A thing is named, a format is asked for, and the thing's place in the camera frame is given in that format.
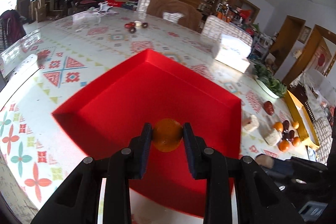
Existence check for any white tissue box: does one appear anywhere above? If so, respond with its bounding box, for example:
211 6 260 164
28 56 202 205
212 34 251 73

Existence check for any red tray box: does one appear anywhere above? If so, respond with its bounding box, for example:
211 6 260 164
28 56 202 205
53 50 242 217

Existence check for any red jujube date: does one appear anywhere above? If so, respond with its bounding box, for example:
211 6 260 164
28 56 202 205
264 101 274 116

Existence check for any orange tangerine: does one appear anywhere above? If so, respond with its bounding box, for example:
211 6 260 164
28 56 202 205
292 121 299 129
291 136 301 147
273 122 284 132
152 118 183 152
278 140 290 152

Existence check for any brown chair back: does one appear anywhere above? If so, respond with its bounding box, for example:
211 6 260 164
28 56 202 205
146 0 202 31

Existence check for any gloved hand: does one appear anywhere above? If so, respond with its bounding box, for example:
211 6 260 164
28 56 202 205
255 154 274 169

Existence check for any white patterned chair back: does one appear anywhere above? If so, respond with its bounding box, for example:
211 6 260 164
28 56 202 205
201 15 253 47

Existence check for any dark plum upper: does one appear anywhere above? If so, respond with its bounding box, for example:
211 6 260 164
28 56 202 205
282 133 290 140

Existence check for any white bowl of greens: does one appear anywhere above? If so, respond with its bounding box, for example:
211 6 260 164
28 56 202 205
253 64 287 98

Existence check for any small fruits far table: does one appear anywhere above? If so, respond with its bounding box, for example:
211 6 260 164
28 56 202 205
124 20 148 34

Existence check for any dark red large date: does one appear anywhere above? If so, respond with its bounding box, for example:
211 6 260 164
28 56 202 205
282 120 290 133

